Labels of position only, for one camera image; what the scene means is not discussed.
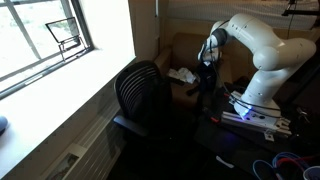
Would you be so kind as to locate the white cup rim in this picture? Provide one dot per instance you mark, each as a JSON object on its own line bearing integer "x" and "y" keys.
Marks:
{"x": 312, "y": 173}

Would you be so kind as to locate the black clothing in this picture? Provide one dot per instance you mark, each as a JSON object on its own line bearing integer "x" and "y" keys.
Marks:
{"x": 208, "y": 78}

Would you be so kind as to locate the black framed tablet stand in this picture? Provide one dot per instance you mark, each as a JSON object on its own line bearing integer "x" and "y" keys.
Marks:
{"x": 67, "y": 35}

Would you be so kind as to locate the white crumpled cloth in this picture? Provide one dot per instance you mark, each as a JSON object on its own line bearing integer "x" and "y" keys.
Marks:
{"x": 182, "y": 74}

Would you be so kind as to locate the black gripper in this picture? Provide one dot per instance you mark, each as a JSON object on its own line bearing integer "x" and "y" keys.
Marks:
{"x": 208, "y": 55}

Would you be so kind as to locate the tan leather sofa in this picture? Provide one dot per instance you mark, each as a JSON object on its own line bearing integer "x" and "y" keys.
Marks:
{"x": 182, "y": 53}

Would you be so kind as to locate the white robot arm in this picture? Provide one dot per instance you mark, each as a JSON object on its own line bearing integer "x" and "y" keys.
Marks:
{"x": 275, "y": 59}

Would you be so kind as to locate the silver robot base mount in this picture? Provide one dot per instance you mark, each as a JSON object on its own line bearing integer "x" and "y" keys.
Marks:
{"x": 266, "y": 120}

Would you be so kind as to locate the black slatted office chair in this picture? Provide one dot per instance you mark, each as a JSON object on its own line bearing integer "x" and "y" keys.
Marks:
{"x": 149, "y": 116}

